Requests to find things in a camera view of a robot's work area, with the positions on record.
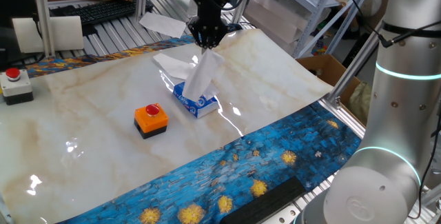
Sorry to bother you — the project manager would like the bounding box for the brown cardboard box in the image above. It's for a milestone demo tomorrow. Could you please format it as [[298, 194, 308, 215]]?
[[295, 54, 362, 108]]

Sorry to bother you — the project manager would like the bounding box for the marble pattern mat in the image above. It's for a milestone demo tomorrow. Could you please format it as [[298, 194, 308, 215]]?
[[0, 27, 334, 224]]

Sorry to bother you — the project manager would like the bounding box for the white plastic panel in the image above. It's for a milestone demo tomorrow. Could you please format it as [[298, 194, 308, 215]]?
[[12, 16, 85, 54]]

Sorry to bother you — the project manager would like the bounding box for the olive cloth bag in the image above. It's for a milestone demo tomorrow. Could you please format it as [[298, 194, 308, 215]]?
[[347, 81, 375, 127]]

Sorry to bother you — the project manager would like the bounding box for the blue starry tablecloth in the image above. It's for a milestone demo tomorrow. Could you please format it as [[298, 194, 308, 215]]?
[[23, 27, 365, 224]]

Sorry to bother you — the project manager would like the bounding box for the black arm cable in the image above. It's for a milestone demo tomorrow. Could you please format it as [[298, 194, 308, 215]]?
[[344, 0, 441, 48]]

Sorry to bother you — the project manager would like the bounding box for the grey emergency stop box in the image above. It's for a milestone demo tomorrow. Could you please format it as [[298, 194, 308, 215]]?
[[0, 67, 34, 106]]

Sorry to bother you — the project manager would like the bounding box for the white paper sheet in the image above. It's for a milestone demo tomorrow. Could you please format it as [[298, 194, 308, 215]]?
[[139, 12, 187, 39]]

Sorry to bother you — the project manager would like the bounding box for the grey metal shelf rack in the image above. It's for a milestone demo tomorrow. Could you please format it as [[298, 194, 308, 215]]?
[[240, 0, 380, 59]]

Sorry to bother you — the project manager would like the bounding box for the black monitor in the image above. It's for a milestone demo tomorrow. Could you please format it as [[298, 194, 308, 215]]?
[[0, 0, 45, 70]]

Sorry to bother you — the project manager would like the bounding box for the black keyboard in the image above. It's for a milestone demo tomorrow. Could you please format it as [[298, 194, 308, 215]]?
[[50, 0, 155, 26]]

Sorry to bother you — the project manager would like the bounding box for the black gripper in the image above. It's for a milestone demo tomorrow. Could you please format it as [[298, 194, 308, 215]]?
[[187, 0, 231, 50]]

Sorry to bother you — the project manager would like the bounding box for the white foam box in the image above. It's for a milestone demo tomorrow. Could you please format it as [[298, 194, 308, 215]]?
[[256, 0, 331, 26], [243, 0, 305, 44]]

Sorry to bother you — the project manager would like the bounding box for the black foam block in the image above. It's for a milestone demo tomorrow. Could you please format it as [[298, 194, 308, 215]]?
[[219, 176, 307, 224]]

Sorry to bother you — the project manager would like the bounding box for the blue tissue pack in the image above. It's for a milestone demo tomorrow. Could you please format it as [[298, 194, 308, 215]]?
[[172, 81, 220, 119]]

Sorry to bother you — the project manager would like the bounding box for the orange red button box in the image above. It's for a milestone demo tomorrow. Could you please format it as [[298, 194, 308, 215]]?
[[134, 103, 170, 140]]

